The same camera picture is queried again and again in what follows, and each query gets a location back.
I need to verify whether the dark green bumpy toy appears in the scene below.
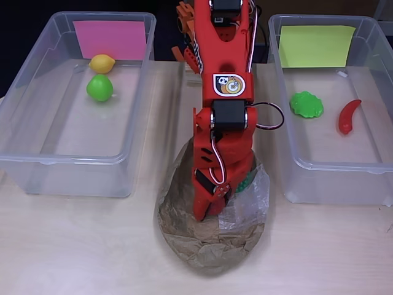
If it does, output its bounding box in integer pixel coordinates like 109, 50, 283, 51
235, 171, 256, 194

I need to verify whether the light green toy lettuce leaf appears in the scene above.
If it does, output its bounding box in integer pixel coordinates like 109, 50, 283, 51
290, 91, 324, 119

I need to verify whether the red toy chili pepper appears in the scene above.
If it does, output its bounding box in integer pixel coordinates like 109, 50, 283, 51
338, 99, 362, 135

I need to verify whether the green toy apple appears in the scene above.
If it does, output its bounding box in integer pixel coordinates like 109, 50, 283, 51
85, 74, 114, 103

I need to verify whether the yellow toy lemon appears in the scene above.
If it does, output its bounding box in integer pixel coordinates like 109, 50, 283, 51
88, 54, 117, 74

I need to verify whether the clear plastic bin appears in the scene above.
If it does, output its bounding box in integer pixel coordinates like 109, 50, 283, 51
266, 14, 393, 206
0, 11, 157, 199

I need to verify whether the crumpled brown paper bag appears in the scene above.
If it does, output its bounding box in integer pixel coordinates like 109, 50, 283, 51
153, 135, 271, 277

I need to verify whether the wooden base block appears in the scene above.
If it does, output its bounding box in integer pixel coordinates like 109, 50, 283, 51
185, 60, 204, 90

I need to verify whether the yellow paper note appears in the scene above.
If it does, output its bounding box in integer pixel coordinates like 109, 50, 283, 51
278, 25, 357, 68

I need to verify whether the orange table clamp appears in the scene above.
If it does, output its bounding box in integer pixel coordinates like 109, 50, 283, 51
171, 1, 197, 62

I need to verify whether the pink paper note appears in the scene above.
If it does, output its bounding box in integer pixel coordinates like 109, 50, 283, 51
72, 20, 147, 61

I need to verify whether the black cable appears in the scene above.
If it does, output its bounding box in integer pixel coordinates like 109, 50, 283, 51
254, 21, 268, 64

